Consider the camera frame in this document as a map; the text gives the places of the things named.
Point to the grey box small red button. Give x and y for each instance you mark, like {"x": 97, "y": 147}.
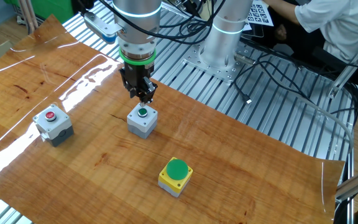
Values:
{"x": 53, "y": 127}

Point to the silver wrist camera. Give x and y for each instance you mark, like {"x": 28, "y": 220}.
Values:
{"x": 101, "y": 28}

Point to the bare forearm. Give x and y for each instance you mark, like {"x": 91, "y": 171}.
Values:
{"x": 281, "y": 9}

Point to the marker tag sheet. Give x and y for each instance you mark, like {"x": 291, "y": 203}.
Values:
{"x": 259, "y": 14}

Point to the aluminium base plate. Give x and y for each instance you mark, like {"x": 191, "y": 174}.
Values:
{"x": 197, "y": 67}

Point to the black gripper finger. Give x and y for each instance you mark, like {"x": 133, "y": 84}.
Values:
{"x": 149, "y": 91}
{"x": 136, "y": 95}

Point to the silver base connector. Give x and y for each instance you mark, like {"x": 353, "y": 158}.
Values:
{"x": 244, "y": 59}

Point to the grey box small green button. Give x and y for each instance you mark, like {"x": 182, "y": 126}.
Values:
{"x": 141, "y": 123}

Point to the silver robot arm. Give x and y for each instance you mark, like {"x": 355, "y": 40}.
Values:
{"x": 137, "y": 28}

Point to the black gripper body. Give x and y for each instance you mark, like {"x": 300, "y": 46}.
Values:
{"x": 135, "y": 76}

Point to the slanted wooden pole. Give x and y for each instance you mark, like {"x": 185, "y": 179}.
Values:
{"x": 28, "y": 15}

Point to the yellow box green mushroom button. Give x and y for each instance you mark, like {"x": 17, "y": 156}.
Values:
{"x": 176, "y": 177}

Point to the person in white shirt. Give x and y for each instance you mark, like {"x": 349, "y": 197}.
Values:
{"x": 343, "y": 25}

